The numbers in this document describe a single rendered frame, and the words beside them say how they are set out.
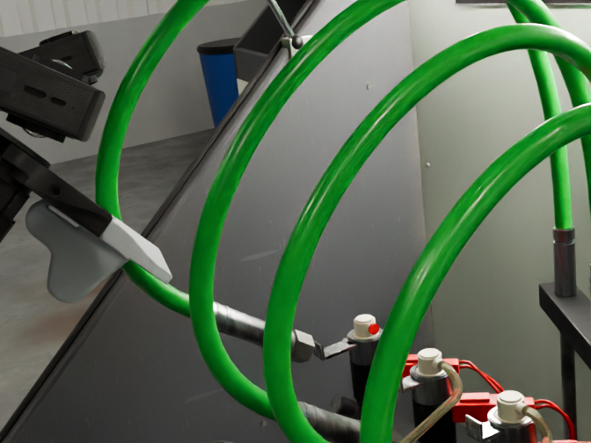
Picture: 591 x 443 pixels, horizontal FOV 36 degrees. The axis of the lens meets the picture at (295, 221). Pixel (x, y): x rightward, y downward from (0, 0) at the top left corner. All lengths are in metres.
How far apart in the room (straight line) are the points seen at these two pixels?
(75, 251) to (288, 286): 0.16
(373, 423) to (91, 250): 0.23
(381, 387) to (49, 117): 0.18
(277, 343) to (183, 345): 0.53
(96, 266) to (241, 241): 0.43
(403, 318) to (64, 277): 0.24
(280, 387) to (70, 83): 0.18
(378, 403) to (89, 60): 0.28
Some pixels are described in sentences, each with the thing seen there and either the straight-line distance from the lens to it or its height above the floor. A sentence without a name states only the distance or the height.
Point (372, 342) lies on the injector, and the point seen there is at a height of 1.12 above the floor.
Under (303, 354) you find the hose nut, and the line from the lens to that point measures 0.66.
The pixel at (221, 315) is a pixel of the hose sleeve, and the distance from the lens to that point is 0.63.
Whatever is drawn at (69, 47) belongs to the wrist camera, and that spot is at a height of 1.37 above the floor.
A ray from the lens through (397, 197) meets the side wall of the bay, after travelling 1.07.
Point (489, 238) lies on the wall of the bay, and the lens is 1.01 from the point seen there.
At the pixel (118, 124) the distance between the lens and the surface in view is 0.58.
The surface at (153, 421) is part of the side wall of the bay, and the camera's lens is 1.00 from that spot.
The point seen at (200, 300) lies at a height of 1.22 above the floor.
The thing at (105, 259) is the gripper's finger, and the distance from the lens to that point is 0.56.
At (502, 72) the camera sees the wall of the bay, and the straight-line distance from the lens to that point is 0.94.
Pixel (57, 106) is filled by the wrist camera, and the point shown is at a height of 1.35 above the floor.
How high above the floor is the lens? 1.41
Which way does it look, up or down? 17 degrees down
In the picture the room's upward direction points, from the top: 7 degrees counter-clockwise
